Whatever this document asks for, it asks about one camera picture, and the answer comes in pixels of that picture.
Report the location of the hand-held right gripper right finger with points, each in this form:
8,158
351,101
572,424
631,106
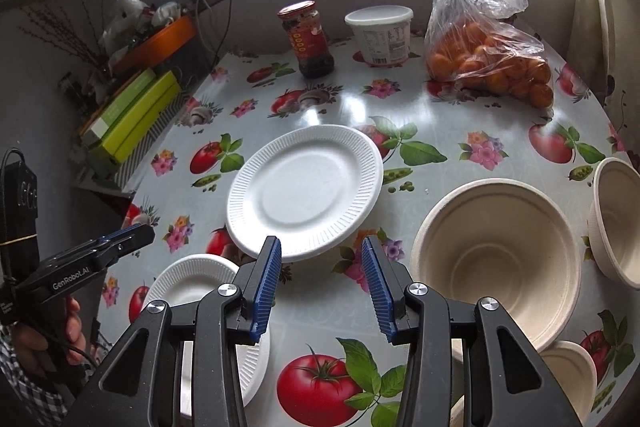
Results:
376,292

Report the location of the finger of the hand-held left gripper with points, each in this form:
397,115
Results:
130,242
120,234

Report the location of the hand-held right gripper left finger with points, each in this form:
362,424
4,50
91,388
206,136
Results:
267,287

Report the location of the small white foam plate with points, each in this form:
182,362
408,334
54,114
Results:
190,277

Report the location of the large white foam plate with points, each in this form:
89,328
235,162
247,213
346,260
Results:
300,192

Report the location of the large beige paper bowl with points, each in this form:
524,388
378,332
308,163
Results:
495,252

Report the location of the small beige paper bowl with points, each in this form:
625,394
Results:
570,372

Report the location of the medium beige paper bowl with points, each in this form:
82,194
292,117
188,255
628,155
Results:
617,217

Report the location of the person's left forearm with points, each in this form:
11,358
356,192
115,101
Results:
15,382

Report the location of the person's left hand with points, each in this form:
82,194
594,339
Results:
30,349

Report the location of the striped grey box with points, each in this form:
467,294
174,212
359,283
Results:
150,153

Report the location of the lime green flat box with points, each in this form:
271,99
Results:
145,112

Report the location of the pale green flat box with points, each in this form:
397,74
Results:
120,107

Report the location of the fruit print tablecloth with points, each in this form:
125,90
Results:
440,134

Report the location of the dried branches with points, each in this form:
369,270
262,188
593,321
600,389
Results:
89,57

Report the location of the orange plastic basin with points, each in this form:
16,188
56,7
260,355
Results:
160,42

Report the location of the white plastic bags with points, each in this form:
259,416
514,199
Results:
122,14

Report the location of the red lid sauce jar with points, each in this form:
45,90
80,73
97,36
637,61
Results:
307,42

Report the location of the white plastic tub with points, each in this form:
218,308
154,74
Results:
380,37

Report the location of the clear bag of oranges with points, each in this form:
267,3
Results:
480,52

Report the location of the heart print curtain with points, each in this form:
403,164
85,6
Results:
600,32

